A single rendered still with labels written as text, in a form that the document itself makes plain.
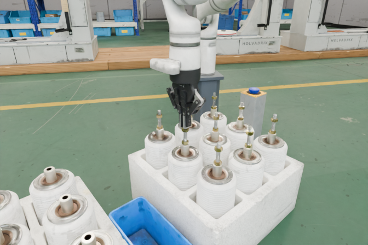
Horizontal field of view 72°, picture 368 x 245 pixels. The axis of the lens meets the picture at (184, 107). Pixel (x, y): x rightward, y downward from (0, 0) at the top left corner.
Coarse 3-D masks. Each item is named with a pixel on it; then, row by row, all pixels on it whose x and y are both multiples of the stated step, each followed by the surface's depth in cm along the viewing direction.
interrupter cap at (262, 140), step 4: (260, 136) 77; (264, 136) 77; (276, 136) 77; (260, 140) 75; (264, 140) 75; (276, 140) 75; (280, 140) 75; (264, 144) 73; (268, 144) 72; (272, 144) 73; (276, 144) 73; (280, 144) 73; (272, 148) 71; (276, 148) 71
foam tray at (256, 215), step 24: (144, 168) 74; (288, 168) 74; (144, 192) 78; (168, 192) 66; (192, 192) 65; (240, 192) 65; (264, 192) 65; (288, 192) 75; (168, 216) 69; (192, 216) 59; (240, 216) 58; (264, 216) 68; (192, 240) 62; (216, 240) 54; (240, 240) 62
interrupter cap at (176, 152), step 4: (176, 148) 71; (180, 148) 71; (192, 148) 71; (196, 148) 70; (172, 152) 69; (176, 152) 69; (180, 152) 69; (192, 152) 69; (196, 152) 69; (172, 156) 67; (176, 156) 67; (180, 156) 67; (184, 156) 67; (188, 156) 67; (192, 156) 67; (196, 156) 67; (180, 160) 66; (184, 160) 65; (188, 160) 65
